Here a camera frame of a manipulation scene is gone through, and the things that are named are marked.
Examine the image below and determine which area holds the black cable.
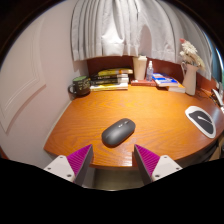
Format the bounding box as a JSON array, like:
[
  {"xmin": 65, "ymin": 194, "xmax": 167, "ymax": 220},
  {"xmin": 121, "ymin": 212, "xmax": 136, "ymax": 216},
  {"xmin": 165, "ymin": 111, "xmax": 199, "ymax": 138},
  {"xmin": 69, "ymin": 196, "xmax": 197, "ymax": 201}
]
[{"xmin": 196, "ymin": 86, "xmax": 216, "ymax": 101}]

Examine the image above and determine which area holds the dark grey computer mouse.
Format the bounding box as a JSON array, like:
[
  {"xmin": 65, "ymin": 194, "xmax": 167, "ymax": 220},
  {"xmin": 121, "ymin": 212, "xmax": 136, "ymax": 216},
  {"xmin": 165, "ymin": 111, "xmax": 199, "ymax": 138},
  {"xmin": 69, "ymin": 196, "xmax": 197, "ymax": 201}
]
[{"xmin": 101, "ymin": 117, "xmax": 137, "ymax": 148}]

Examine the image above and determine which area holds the blue book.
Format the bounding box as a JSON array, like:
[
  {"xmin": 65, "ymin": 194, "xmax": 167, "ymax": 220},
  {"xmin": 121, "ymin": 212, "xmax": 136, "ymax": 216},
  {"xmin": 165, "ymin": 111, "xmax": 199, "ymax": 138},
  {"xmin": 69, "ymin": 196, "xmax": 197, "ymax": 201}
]
[{"xmin": 152, "ymin": 72, "xmax": 180, "ymax": 88}]

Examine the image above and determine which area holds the white and grey mouse pad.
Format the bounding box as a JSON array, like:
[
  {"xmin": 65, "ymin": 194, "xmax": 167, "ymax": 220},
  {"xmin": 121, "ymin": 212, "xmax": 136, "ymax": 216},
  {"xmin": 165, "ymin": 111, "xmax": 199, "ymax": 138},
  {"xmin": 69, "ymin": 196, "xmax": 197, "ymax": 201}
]
[{"xmin": 184, "ymin": 105, "xmax": 218, "ymax": 140}]

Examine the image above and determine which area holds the dark green mug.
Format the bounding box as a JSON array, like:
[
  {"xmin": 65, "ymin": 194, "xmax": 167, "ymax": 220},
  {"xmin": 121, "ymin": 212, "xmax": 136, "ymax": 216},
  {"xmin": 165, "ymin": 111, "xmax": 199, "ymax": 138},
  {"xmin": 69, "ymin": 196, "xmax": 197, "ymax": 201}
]
[{"xmin": 67, "ymin": 75, "xmax": 92, "ymax": 99}]

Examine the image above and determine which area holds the clear sanitizer bottle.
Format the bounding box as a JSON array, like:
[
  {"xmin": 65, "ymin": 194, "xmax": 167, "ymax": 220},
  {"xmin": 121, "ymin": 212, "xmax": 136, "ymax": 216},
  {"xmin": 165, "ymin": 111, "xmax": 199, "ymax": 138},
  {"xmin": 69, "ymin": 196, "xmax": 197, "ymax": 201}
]
[{"xmin": 145, "ymin": 60, "xmax": 155, "ymax": 82}]

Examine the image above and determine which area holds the red book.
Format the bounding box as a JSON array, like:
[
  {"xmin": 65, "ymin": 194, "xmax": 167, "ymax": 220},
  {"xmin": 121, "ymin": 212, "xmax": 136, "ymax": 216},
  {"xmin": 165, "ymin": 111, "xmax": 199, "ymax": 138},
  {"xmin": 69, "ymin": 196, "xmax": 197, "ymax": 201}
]
[{"xmin": 130, "ymin": 78, "xmax": 157, "ymax": 88}]

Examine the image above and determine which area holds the yellow and white book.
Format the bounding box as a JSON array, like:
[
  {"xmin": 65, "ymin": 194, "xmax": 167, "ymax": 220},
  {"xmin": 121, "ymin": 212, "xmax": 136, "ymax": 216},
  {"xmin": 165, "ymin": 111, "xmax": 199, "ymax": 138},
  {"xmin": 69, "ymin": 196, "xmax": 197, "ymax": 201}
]
[{"xmin": 89, "ymin": 82, "xmax": 130, "ymax": 93}]

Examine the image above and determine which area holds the white ceramic jug vase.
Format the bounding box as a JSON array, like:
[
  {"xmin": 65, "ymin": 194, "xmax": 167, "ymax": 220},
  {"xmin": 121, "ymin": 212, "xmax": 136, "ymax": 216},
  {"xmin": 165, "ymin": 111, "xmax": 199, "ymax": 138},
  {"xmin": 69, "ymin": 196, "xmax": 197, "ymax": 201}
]
[{"xmin": 180, "ymin": 61, "xmax": 200, "ymax": 97}]

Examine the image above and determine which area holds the white pleated curtain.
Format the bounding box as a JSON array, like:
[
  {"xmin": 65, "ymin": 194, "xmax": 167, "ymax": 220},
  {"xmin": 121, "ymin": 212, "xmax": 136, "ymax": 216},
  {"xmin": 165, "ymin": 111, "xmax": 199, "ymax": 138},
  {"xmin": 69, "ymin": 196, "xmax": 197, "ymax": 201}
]
[{"xmin": 69, "ymin": 0, "xmax": 215, "ymax": 81}]

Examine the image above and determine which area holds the white laptop stand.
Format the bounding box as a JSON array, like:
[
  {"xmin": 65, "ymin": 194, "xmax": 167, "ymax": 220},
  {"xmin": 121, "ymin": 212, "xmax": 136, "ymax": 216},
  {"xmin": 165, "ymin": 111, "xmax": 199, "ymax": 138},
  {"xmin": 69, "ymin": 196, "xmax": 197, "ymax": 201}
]
[{"xmin": 211, "ymin": 87, "xmax": 224, "ymax": 108}]

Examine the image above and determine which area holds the white flower bouquet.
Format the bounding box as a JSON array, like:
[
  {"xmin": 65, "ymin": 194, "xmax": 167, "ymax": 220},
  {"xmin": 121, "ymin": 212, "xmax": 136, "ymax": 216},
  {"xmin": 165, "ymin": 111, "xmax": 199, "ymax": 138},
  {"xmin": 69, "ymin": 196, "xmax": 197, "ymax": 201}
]
[{"xmin": 179, "ymin": 37, "xmax": 206, "ymax": 71}]

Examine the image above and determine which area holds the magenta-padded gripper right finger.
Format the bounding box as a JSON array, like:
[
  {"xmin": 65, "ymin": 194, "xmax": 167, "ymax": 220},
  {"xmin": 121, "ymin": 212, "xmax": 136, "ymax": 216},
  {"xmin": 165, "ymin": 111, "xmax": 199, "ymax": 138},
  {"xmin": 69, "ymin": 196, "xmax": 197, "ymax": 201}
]
[{"xmin": 133, "ymin": 143, "xmax": 183, "ymax": 186}]

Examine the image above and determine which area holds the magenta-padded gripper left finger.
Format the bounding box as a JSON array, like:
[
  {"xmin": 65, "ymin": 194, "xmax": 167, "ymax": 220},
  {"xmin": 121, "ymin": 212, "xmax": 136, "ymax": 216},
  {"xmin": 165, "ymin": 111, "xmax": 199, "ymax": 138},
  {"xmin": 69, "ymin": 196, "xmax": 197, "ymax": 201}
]
[{"xmin": 44, "ymin": 143, "xmax": 94, "ymax": 187}]

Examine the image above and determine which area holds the white lidded cup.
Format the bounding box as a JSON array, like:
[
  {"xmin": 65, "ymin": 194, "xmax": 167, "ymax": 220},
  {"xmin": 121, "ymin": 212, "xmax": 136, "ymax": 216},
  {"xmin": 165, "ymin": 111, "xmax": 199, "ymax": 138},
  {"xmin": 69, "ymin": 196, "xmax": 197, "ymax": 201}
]
[{"xmin": 132, "ymin": 55, "xmax": 148, "ymax": 81}]

